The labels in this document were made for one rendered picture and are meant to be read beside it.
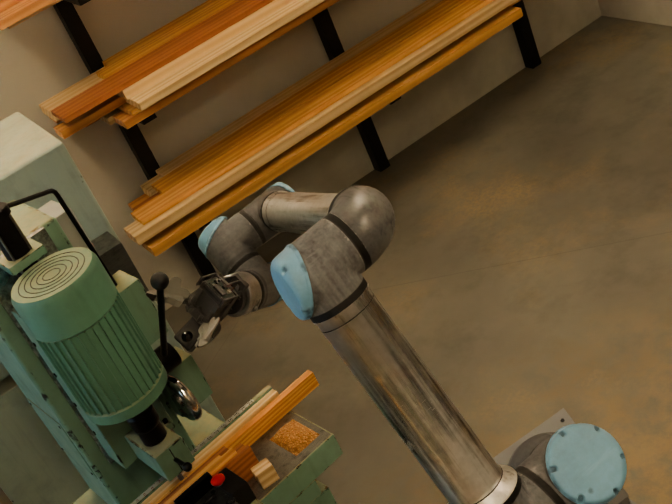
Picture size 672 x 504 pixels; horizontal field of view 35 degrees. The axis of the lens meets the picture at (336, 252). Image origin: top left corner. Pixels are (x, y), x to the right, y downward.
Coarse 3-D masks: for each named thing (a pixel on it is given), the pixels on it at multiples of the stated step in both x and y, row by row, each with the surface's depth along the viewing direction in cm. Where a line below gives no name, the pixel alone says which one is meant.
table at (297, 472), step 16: (288, 416) 235; (272, 432) 232; (320, 432) 226; (256, 448) 230; (272, 448) 228; (320, 448) 223; (336, 448) 226; (272, 464) 224; (288, 464) 222; (304, 464) 221; (320, 464) 224; (256, 480) 221; (288, 480) 219; (304, 480) 222; (256, 496) 217; (272, 496) 217; (288, 496) 220
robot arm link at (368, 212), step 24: (264, 192) 234; (288, 192) 223; (360, 192) 183; (264, 216) 228; (288, 216) 213; (312, 216) 200; (360, 216) 177; (384, 216) 180; (264, 240) 233; (384, 240) 179
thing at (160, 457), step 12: (132, 432) 222; (168, 432) 217; (132, 444) 220; (168, 444) 214; (180, 444) 215; (144, 456) 218; (156, 456) 212; (168, 456) 213; (180, 456) 215; (192, 456) 217; (156, 468) 216; (168, 468) 214; (180, 468) 216; (168, 480) 215
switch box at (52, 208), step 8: (40, 208) 229; (48, 208) 227; (56, 208) 226; (56, 216) 222; (64, 216) 223; (64, 224) 224; (72, 224) 225; (80, 224) 226; (64, 232) 224; (72, 232) 225; (72, 240) 225; (80, 240) 227; (88, 248) 228
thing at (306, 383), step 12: (312, 372) 238; (300, 384) 236; (312, 384) 238; (288, 396) 235; (300, 396) 237; (264, 408) 233; (276, 408) 233; (288, 408) 236; (252, 420) 232; (264, 420) 232; (276, 420) 234; (240, 432) 230; (252, 432) 231; (264, 432) 233; (228, 444) 228; (168, 492) 222
